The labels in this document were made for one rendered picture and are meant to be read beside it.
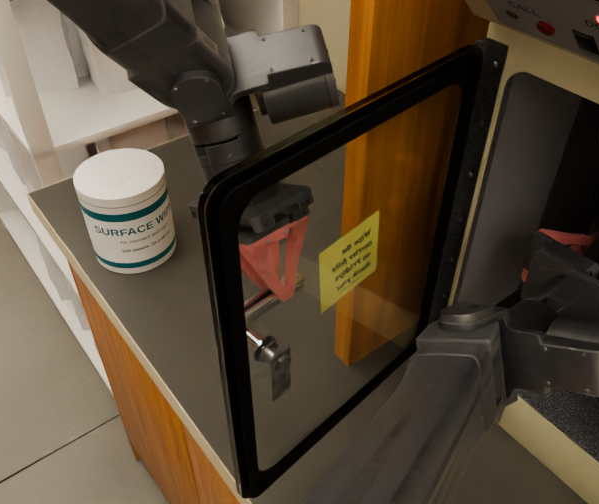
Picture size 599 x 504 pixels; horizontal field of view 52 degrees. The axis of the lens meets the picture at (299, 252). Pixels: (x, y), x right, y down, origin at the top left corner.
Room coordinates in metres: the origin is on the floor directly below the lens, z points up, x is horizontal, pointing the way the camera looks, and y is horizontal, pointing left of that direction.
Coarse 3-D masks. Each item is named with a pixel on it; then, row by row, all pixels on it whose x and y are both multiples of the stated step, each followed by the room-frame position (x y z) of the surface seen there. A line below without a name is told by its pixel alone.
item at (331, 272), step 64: (320, 128) 0.37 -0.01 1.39; (384, 128) 0.42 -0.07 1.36; (448, 128) 0.49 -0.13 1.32; (320, 192) 0.37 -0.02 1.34; (384, 192) 0.43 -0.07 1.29; (256, 256) 0.32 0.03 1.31; (320, 256) 0.37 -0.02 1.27; (384, 256) 0.43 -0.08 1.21; (256, 320) 0.32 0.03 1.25; (320, 320) 0.37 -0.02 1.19; (384, 320) 0.44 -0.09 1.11; (256, 384) 0.32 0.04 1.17; (320, 384) 0.38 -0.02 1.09
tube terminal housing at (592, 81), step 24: (528, 48) 0.50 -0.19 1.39; (552, 48) 0.48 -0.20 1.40; (504, 72) 0.51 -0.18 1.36; (528, 72) 0.49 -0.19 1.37; (552, 72) 0.47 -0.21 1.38; (576, 72) 0.46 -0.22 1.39; (480, 168) 0.51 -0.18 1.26; (528, 408) 0.40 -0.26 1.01; (528, 432) 0.39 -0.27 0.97; (552, 432) 0.38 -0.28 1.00; (552, 456) 0.37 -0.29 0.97; (576, 456) 0.35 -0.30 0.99; (576, 480) 0.34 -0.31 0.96
